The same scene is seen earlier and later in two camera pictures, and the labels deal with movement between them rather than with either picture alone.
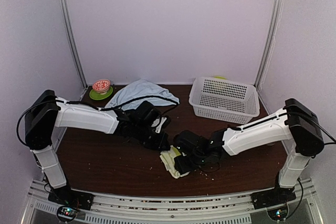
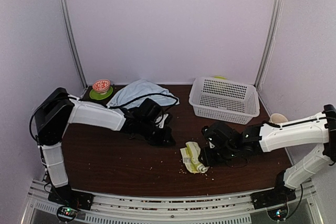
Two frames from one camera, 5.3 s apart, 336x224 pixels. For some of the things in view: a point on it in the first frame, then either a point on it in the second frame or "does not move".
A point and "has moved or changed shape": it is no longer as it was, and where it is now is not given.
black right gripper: (182, 168) -> (208, 159)
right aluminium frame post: (273, 23) does not move
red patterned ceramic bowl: (101, 86) does not move
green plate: (96, 96) does not move
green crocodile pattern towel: (167, 158) has moved or changed shape
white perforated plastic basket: (224, 99) does not move
